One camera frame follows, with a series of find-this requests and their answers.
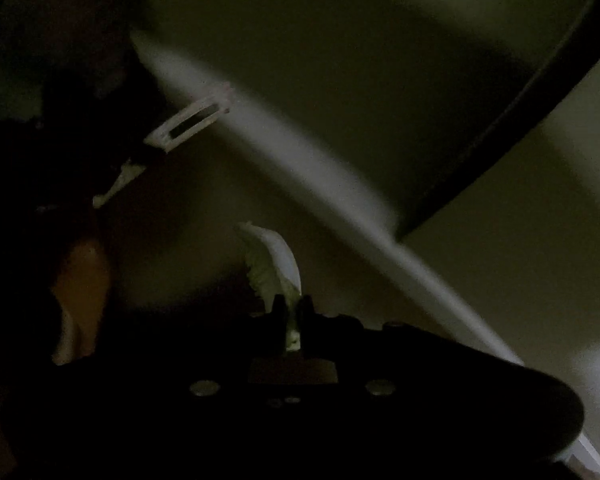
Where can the white paper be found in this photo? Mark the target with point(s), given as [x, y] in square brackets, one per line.
[275, 260]

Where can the orange paper packet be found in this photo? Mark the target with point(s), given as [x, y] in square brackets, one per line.
[82, 285]

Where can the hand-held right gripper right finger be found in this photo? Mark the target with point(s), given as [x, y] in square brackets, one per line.
[306, 310]

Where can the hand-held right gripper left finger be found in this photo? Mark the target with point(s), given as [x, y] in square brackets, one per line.
[279, 310]

